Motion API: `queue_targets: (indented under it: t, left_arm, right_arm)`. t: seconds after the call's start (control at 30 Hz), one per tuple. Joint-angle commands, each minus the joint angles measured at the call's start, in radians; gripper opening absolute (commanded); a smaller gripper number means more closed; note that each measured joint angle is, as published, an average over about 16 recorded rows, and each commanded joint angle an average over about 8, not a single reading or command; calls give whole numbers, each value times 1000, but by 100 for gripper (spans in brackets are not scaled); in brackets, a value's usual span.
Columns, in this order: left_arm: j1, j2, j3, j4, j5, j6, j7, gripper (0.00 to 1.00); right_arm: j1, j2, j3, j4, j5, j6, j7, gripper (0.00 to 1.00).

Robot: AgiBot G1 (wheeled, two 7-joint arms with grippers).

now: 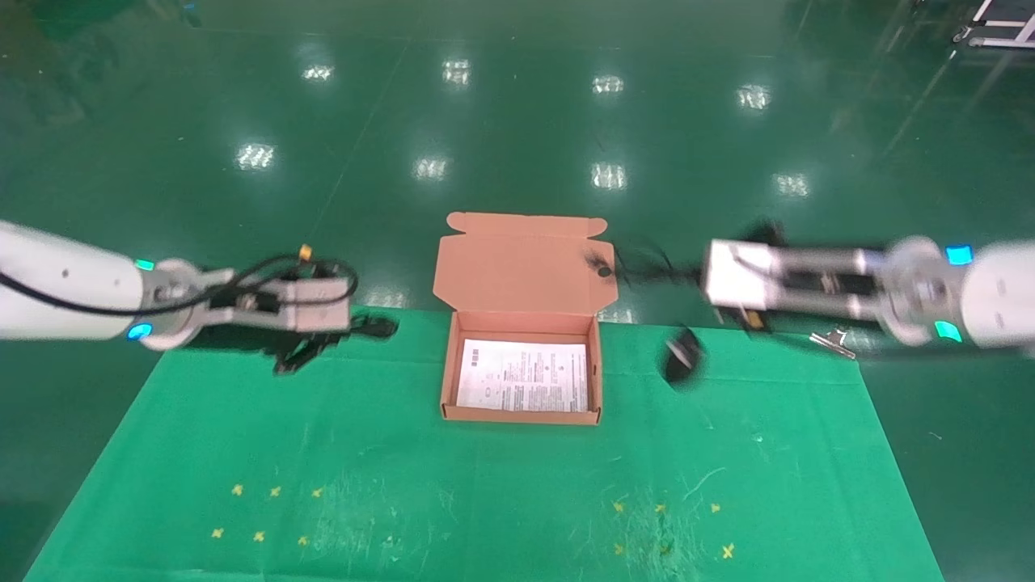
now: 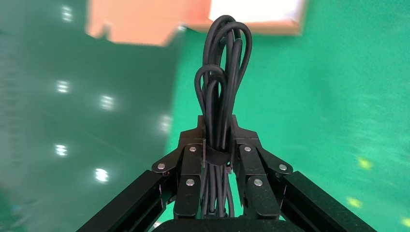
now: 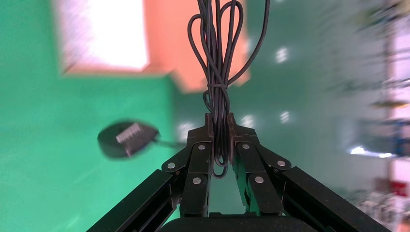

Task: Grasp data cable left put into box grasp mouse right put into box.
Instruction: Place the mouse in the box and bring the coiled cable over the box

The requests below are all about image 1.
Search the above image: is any metal table clamp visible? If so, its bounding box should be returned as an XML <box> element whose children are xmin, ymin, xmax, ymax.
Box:
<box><xmin>810</xmin><ymin>327</ymin><xmax>858</xmax><ymax>361</ymax></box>

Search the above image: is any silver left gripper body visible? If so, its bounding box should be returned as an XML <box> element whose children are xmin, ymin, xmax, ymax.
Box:
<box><xmin>201</xmin><ymin>277</ymin><xmax>354</xmax><ymax>334</ymax></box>

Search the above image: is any black data cable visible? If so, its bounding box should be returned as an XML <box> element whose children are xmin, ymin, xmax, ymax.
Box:
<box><xmin>348</xmin><ymin>313</ymin><xmax>399</xmax><ymax>341</ymax></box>

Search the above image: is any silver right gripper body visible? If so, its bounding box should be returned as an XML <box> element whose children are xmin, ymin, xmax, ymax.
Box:
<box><xmin>700</xmin><ymin>238</ymin><xmax>889</xmax><ymax>323</ymax></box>

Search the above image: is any green table cloth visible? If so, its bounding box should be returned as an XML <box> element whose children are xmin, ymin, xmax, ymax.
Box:
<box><xmin>24</xmin><ymin>306</ymin><xmax>947</xmax><ymax>582</ymax></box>

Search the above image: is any black wired computer mouse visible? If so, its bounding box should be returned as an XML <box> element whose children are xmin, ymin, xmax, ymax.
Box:
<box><xmin>581</xmin><ymin>241</ymin><xmax>706</xmax><ymax>390</ymax></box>

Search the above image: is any white metal cart frame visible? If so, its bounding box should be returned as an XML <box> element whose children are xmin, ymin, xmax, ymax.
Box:
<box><xmin>953</xmin><ymin>0</ymin><xmax>1035</xmax><ymax>49</ymax></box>

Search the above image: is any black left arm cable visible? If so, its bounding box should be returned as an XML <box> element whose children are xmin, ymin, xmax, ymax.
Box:
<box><xmin>0</xmin><ymin>245</ymin><xmax>361</xmax><ymax>314</ymax></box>

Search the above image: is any open brown cardboard box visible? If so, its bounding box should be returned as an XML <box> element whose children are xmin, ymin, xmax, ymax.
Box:
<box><xmin>433</xmin><ymin>212</ymin><xmax>620</xmax><ymax>427</ymax></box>

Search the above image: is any white printed instruction sheet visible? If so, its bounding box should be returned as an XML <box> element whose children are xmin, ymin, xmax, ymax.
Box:
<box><xmin>457</xmin><ymin>339</ymin><xmax>590</xmax><ymax>413</ymax></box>

